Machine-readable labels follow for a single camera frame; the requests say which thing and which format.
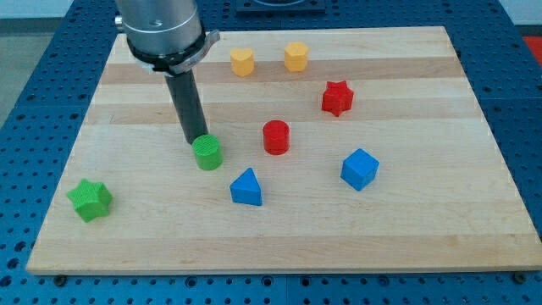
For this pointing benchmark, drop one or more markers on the green cylinder block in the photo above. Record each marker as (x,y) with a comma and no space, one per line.
(207,151)

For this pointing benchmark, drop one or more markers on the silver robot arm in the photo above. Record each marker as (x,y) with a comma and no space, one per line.
(166,36)

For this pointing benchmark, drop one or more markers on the red cylinder block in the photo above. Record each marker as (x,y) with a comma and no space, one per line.
(276,137)

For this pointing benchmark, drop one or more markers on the blue triangle block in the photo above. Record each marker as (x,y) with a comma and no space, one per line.
(246,189)

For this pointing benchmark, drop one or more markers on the red star block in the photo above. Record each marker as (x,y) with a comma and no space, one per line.
(337,97)

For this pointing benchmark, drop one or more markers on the blue cube block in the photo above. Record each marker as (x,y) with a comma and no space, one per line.
(359,169)

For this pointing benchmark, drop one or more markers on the yellow heart block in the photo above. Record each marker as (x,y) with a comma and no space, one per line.
(242,61)

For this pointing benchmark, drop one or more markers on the wooden board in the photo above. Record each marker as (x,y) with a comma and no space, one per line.
(443,199)

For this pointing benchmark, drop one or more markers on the yellow hexagon block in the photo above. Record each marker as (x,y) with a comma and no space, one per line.
(296,56)

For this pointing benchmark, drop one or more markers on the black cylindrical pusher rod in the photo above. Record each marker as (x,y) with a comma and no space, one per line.
(186,101)

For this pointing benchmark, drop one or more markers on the green star block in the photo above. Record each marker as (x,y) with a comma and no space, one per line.
(90,200)

